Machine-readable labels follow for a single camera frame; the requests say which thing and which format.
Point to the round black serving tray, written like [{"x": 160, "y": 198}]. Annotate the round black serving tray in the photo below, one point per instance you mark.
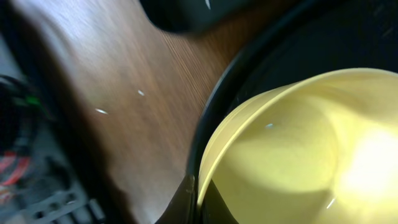
[{"x": 318, "y": 38}]

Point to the yellow bowl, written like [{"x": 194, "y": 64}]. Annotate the yellow bowl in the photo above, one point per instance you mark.
[{"x": 323, "y": 150}]

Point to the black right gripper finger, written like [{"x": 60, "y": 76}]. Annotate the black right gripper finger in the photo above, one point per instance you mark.
[{"x": 181, "y": 208}]

